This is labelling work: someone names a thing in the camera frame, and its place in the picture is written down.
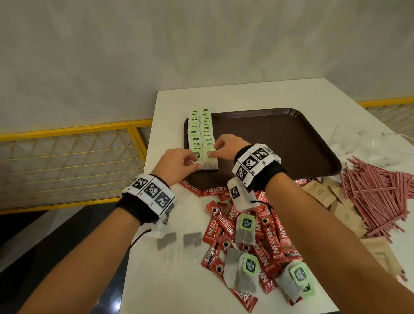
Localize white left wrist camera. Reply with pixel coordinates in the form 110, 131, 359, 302
145, 212, 175, 240

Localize pile of tea bags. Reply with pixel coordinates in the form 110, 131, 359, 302
157, 213, 317, 306

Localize marker cube on right wrist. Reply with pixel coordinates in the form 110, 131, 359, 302
227, 177, 258, 211

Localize right wristband with marker tiles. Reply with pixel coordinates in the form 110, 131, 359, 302
232, 143, 288, 192

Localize brown plastic tray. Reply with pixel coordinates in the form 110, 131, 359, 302
183, 107, 342, 190

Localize person's right hand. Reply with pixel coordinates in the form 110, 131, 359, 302
208, 134, 251, 162

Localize green tag tea bag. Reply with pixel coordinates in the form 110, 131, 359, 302
204, 147, 220, 170
192, 148, 206, 170

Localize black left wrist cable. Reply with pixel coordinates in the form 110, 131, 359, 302
128, 229, 152, 253

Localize clear glass cups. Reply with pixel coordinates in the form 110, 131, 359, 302
329, 122, 414, 167

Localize person's right forearm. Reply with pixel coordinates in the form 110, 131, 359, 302
265, 172, 414, 314

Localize person's left hand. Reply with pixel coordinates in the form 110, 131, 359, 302
150, 148, 200, 188

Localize left wristband with marker tiles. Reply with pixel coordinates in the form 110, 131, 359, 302
116, 173, 176, 226

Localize person's left forearm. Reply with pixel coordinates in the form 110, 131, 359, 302
18, 207, 141, 314

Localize pile of pink stirrer sticks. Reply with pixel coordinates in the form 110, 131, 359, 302
339, 156, 414, 243

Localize pile of red Nescafe sachets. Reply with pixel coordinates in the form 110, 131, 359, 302
179, 177, 321, 314

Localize neat rows of tea bags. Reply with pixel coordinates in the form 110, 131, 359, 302
187, 107, 220, 171

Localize wristband with marker tiles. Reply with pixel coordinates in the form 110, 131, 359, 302
232, 143, 288, 192
116, 173, 176, 226

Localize pile of brown sugar packets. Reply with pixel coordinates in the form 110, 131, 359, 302
302, 176, 407, 282

